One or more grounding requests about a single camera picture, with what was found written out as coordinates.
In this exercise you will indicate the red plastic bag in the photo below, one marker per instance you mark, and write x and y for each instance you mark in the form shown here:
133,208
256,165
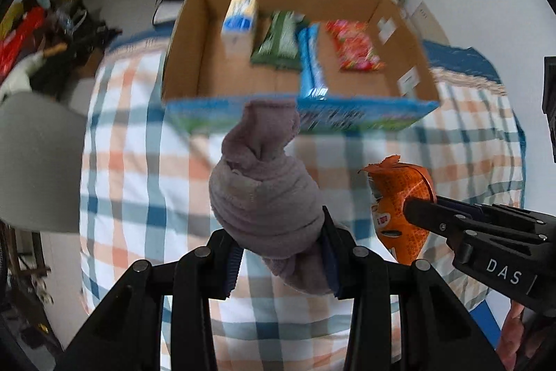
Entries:
12,45

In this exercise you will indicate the white flat board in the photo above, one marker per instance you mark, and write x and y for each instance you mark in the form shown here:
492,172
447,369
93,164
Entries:
427,25

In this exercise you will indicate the red floral snack packet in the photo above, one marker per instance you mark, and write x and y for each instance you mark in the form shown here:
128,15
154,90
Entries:
353,46

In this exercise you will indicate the person's right hand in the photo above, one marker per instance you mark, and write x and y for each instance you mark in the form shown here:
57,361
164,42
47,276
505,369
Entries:
511,336

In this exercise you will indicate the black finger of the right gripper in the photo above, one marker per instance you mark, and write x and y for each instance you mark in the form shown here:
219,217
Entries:
438,216

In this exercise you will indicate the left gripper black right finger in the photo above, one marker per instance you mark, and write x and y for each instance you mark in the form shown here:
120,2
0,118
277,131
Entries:
355,272

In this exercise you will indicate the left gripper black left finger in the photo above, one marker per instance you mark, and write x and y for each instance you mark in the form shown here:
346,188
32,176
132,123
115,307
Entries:
207,272

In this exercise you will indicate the grey round chair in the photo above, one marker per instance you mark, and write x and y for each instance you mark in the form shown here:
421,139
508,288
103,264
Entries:
41,155

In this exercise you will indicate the brown cardboard box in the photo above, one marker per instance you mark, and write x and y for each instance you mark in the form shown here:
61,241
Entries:
208,76

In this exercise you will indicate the orange snack packet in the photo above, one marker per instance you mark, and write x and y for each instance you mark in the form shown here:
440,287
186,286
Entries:
392,183

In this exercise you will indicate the white goose plush toy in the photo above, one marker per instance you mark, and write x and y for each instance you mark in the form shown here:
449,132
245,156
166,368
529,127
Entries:
18,80

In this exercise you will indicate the purple sock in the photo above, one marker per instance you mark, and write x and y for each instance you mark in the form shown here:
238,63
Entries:
266,199

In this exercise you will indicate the plaid checked bed cover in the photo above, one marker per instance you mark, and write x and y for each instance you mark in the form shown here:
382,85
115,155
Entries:
144,194

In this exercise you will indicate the green snack packet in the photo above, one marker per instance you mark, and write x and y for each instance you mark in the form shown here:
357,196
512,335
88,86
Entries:
279,48

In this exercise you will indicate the yellow blue tissue pack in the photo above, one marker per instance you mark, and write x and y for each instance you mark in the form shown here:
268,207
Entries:
240,18

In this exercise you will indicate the blue long snack packet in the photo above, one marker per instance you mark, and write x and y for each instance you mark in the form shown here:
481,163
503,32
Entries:
313,84

